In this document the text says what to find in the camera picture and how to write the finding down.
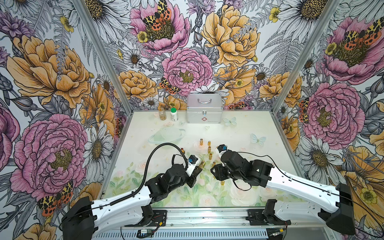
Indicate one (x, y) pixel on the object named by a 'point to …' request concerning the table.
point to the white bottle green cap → (174, 114)
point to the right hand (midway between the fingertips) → (216, 174)
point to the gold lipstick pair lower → (222, 183)
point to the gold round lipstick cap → (209, 143)
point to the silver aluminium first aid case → (204, 108)
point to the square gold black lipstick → (182, 150)
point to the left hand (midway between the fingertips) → (198, 171)
